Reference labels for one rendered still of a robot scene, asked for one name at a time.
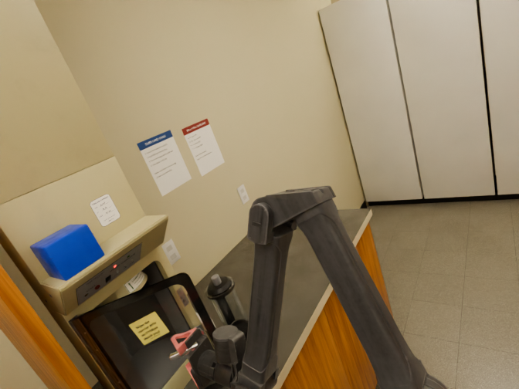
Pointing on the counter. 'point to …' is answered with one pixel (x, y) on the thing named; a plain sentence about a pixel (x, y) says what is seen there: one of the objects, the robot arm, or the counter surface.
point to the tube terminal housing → (120, 188)
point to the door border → (98, 353)
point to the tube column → (39, 107)
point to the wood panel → (35, 339)
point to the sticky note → (149, 328)
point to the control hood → (113, 252)
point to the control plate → (107, 274)
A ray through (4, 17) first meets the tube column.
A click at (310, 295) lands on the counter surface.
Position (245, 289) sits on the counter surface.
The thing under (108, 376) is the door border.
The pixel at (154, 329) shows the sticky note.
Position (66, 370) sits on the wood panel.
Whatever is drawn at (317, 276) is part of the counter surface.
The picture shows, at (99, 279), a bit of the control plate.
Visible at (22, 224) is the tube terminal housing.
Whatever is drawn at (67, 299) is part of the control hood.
